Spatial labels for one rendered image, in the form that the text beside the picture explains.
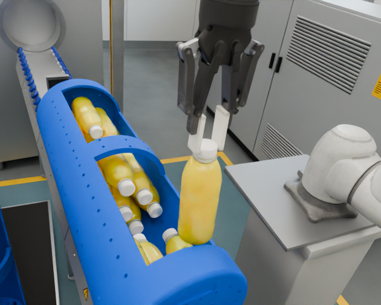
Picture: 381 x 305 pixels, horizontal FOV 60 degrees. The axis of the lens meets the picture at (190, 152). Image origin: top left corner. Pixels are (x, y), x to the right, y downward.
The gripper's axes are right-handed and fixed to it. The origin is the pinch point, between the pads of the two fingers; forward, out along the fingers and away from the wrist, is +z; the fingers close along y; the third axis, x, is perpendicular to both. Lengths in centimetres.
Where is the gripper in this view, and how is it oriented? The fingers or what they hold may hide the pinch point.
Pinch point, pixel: (208, 131)
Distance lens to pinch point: 52.8
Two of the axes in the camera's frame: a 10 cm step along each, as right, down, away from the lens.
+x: 4.7, 5.3, -7.0
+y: -8.8, 1.8, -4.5
